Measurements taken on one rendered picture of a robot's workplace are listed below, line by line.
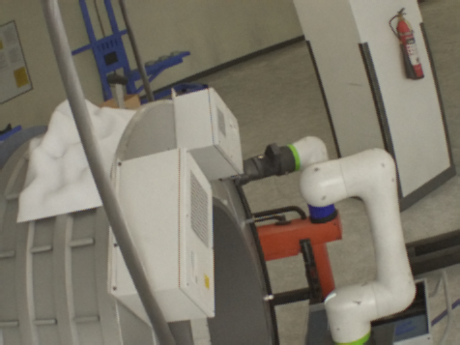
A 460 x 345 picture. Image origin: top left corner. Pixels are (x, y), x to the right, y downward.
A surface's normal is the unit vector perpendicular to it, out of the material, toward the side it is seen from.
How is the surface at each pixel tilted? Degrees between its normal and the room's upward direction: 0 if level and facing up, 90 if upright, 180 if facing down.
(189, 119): 48
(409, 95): 90
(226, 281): 87
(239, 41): 90
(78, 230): 34
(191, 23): 90
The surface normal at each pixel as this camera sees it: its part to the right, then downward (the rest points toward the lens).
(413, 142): 0.47, 0.15
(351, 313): -0.05, 0.32
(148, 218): -0.32, -0.54
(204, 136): -0.32, -0.34
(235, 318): -0.27, -0.06
